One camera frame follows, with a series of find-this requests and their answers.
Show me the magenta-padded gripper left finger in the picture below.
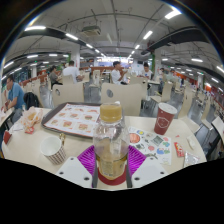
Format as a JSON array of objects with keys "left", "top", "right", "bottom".
[{"left": 55, "top": 144, "right": 100, "bottom": 190}]

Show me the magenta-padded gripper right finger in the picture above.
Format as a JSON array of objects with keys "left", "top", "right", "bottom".
[{"left": 125, "top": 144, "right": 168, "bottom": 190}]

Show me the colourful sticker sheet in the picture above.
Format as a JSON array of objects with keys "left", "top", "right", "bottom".
[{"left": 127, "top": 126, "right": 173, "bottom": 166}]

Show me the white checked mug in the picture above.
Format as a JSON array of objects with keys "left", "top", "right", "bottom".
[{"left": 39, "top": 132, "right": 67, "bottom": 166}]

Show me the red sauce packet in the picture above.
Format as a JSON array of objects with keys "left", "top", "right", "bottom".
[{"left": 173, "top": 141, "right": 186, "bottom": 158}]

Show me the flat round red coaster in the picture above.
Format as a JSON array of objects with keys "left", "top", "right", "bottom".
[{"left": 97, "top": 165, "right": 128, "bottom": 187}]

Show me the clear plastic wrapper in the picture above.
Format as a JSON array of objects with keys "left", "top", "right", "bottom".
[{"left": 182, "top": 151, "right": 201, "bottom": 168}]

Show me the clear bottle with yellow cap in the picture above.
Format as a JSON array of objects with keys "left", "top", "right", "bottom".
[{"left": 92, "top": 102, "right": 131, "bottom": 182}]

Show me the small white packet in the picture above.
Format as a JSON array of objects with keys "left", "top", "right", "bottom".
[{"left": 186, "top": 134, "right": 198, "bottom": 150}]

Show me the printed paper tray liner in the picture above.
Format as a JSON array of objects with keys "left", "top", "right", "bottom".
[{"left": 44, "top": 103, "right": 101, "bottom": 136}]

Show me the red paper cup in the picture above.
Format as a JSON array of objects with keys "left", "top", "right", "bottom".
[{"left": 153, "top": 102, "right": 179, "bottom": 136}]

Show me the dark plastic food tray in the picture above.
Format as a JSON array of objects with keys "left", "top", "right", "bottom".
[{"left": 41, "top": 101, "right": 103, "bottom": 139}]

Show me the crumpled food wrapper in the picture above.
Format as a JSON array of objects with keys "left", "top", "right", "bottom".
[{"left": 20, "top": 106, "right": 45, "bottom": 135}]

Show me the small red box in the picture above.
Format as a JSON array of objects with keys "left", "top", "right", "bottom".
[{"left": 2, "top": 130, "right": 13, "bottom": 145}]

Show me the group of beige chairs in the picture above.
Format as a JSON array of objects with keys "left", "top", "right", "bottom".
[{"left": 146, "top": 78, "right": 224, "bottom": 148}]

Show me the beige chair with round hole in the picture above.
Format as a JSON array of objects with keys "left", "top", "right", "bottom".
[
  {"left": 51, "top": 82, "right": 86, "bottom": 108},
  {"left": 100, "top": 82, "right": 144, "bottom": 117}
]

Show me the black backpack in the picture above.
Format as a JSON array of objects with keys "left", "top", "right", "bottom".
[{"left": 22, "top": 91, "right": 41, "bottom": 111}]

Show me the person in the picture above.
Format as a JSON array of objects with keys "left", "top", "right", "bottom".
[
  {"left": 110, "top": 60, "right": 128, "bottom": 86},
  {"left": 48, "top": 65, "right": 63, "bottom": 90},
  {"left": 62, "top": 60, "right": 85, "bottom": 85},
  {"left": 2, "top": 74, "right": 27, "bottom": 125},
  {"left": 139, "top": 62, "right": 154, "bottom": 81}
]

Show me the group of ceiling lights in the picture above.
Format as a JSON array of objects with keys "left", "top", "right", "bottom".
[{"left": 1, "top": 8, "right": 224, "bottom": 84}]

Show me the ceiling air unit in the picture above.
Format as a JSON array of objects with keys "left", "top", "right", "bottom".
[{"left": 81, "top": 25, "right": 102, "bottom": 37}]

